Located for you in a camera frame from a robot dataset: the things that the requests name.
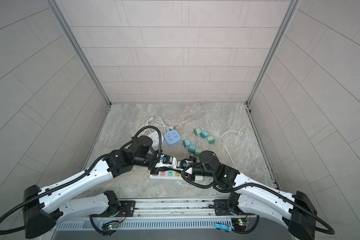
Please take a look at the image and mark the right circuit board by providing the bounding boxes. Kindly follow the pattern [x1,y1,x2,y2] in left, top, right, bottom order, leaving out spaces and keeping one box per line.
[231,218,250,233]

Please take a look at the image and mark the blue square power socket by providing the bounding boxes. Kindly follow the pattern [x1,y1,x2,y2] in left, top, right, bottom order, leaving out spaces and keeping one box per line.
[164,130,181,146]

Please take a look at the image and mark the left circuit board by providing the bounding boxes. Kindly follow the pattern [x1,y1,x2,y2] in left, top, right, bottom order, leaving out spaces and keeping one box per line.
[102,221,120,231]

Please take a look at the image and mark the power strip white cable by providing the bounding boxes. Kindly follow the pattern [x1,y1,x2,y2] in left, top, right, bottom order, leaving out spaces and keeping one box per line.
[218,129,244,170]

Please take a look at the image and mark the white square power socket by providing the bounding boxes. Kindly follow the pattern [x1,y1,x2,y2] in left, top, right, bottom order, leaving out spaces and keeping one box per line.
[148,132,164,150]

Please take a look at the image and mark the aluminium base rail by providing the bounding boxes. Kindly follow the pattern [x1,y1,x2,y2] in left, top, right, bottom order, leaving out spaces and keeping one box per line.
[55,194,266,233]

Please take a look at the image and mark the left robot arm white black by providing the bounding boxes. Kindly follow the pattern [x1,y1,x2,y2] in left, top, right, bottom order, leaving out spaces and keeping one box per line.
[0,126,163,239]

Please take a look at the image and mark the teal plug adapter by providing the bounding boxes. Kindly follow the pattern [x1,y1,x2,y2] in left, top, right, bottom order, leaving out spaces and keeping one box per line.
[188,145,196,154]
[200,131,209,139]
[183,139,191,148]

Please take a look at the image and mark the blue tape piece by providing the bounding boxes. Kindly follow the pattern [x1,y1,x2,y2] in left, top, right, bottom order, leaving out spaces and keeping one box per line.
[214,223,232,232]

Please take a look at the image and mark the white long power strip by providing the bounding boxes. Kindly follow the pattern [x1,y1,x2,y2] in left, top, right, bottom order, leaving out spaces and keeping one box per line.
[149,167,205,181]

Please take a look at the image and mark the circuit board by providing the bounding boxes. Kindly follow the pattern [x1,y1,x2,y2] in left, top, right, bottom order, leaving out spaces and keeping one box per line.
[231,218,250,233]
[102,221,120,231]

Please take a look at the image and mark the green plug adapter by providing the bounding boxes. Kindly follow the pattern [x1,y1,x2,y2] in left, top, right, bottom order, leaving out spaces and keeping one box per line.
[194,148,203,156]
[207,135,216,144]
[194,128,202,136]

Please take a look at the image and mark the teal plug adapter upper middle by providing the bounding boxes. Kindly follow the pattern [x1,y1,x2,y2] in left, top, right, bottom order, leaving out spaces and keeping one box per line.
[183,139,191,148]

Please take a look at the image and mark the green plug adapter middle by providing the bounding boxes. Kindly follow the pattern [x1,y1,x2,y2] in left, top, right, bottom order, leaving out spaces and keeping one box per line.
[194,148,203,156]

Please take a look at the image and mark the blue socket cable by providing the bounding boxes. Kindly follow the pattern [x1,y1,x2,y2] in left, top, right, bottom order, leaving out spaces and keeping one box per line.
[154,116,174,133]

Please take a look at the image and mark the green plug adapter far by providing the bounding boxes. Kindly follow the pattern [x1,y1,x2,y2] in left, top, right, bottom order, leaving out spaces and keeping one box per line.
[194,128,202,136]

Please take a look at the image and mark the teal plug adapter far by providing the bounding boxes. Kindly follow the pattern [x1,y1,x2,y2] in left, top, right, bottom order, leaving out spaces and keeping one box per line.
[200,131,209,139]

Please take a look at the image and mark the white socket cable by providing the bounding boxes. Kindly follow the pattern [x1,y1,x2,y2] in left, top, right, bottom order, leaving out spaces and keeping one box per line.
[137,116,155,133]

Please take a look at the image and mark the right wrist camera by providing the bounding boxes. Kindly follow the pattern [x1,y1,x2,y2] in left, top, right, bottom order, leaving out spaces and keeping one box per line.
[176,160,194,169]

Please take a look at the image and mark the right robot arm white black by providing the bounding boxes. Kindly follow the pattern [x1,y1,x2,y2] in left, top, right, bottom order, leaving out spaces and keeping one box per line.
[177,151,335,240]

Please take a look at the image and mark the green plug adapter right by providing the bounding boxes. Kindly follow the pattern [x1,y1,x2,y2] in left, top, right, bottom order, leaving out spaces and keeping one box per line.
[207,135,216,144]

